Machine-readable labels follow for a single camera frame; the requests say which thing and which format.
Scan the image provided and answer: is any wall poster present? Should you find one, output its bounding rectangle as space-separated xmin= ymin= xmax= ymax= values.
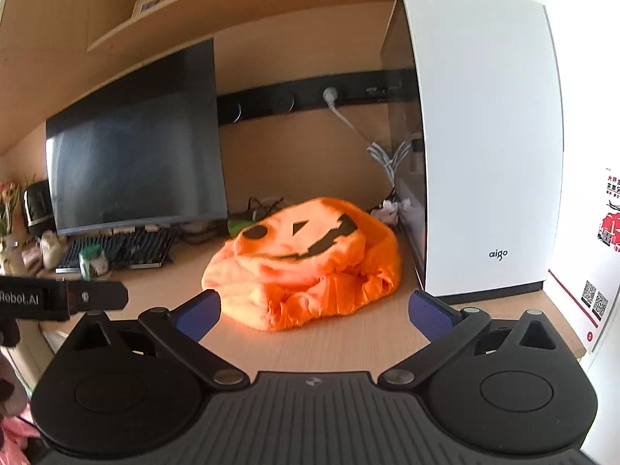
xmin=547 ymin=165 xmax=620 ymax=354

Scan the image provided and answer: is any white computer case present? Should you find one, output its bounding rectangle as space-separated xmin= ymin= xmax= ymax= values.
xmin=380 ymin=0 xmax=565 ymax=299

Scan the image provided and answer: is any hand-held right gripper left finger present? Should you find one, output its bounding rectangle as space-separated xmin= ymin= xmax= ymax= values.
xmin=67 ymin=289 xmax=249 ymax=390

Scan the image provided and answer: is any black wall socket rail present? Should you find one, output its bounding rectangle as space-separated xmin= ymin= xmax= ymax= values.
xmin=216 ymin=72 xmax=417 ymax=127

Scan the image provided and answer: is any black keyboard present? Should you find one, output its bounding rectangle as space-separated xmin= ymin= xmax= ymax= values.
xmin=55 ymin=227 xmax=179 ymax=275

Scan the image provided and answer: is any black air fryer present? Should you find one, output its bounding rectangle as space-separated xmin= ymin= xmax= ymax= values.
xmin=22 ymin=179 xmax=55 ymax=239

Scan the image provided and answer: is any pale crumpled bag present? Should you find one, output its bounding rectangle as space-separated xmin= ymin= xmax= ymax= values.
xmin=41 ymin=231 xmax=67 ymax=270

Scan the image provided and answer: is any black computer monitor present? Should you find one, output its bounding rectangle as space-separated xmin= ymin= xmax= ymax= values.
xmin=45 ymin=38 xmax=229 ymax=237

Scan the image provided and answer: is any white power plug cable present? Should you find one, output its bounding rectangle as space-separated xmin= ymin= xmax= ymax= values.
xmin=322 ymin=87 xmax=413 ymax=188

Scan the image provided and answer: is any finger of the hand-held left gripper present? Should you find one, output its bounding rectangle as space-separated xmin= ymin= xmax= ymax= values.
xmin=67 ymin=281 xmax=129 ymax=312

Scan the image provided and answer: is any black cable bundle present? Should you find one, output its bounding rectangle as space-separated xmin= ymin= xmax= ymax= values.
xmin=227 ymin=196 xmax=284 ymax=226

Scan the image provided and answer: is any orange pumpkin face costume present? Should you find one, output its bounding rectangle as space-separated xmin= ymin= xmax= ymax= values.
xmin=201 ymin=197 xmax=403 ymax=333

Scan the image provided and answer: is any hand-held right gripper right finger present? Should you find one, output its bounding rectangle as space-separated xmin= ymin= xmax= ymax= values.
xmin=378 ymin=289 xmax=560 ymax=390

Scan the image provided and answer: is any green-capped bottle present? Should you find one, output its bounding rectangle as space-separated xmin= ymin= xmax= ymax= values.
xmin=78 ymin=245 xmax=110 ymax=281

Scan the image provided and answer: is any small picture frame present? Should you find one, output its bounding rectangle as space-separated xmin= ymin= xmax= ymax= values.
xmin=133 ymin=0 xmax=188 ymax=18

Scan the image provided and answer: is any pink cloth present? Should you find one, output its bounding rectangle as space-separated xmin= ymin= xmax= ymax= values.
xmin=0 ymin=417 xmax=31 ymax=462

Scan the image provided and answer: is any dark maroon cloth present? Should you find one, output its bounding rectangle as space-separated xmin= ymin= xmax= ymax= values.
xmin=0 ymin=349 xmax=26 ymax=416

